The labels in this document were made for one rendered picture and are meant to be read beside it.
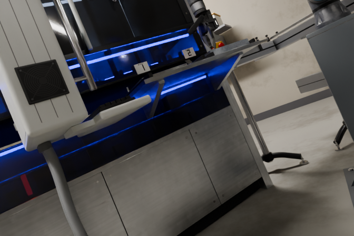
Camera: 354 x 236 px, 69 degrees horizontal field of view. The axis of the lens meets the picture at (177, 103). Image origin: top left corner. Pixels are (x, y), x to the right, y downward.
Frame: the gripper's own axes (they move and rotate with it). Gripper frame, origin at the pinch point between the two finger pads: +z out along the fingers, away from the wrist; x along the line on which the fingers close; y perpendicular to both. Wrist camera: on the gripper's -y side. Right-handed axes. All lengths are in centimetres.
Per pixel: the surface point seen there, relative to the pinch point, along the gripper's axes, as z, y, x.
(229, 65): 11.2, 12.3, 7.3
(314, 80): 44, 97, 24
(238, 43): 3.9, 11.3, -6.5
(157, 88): 10.2, -37.7, 0.5
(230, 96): 28.4, 22.6, 31.0
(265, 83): 39, 235, 206
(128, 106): 15, -60, -21
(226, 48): 4.3, 2.7, -6.5
